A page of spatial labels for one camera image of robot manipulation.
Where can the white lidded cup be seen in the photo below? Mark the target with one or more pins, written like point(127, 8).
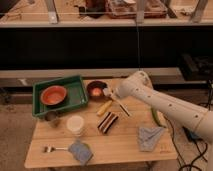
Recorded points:
point(75, 124)

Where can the orange bowl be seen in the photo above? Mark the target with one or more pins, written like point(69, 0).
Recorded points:
point(53, 95)

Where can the small metal cup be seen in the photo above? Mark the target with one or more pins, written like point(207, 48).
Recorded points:
point(52, 119)

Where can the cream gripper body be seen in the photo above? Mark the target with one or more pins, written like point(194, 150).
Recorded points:
point(117, 93)

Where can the small metal fork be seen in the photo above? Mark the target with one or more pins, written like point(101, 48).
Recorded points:
point(50, 149)

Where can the yellow corn cob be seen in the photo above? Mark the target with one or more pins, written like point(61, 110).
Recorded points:
point(104, 108)

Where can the wooden table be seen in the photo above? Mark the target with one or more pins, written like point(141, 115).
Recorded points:
point(119, 145)

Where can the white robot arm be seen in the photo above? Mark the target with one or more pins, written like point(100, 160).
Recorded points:
point(196, 118)

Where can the blue folded cloth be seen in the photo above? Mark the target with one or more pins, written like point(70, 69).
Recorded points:
point(81, 152)

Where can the grey folded cloth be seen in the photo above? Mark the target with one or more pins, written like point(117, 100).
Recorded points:
point(149, 137)

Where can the green plastic tray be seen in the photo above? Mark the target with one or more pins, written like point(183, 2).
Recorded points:
point(76, 96)

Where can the striped layered cake toy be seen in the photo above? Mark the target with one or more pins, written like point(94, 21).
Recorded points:
point(107, 122)

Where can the dark purple bowl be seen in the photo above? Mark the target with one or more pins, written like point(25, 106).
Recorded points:
point(95, 90)

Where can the black box on floor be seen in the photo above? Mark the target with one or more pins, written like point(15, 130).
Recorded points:
point(190, 135)

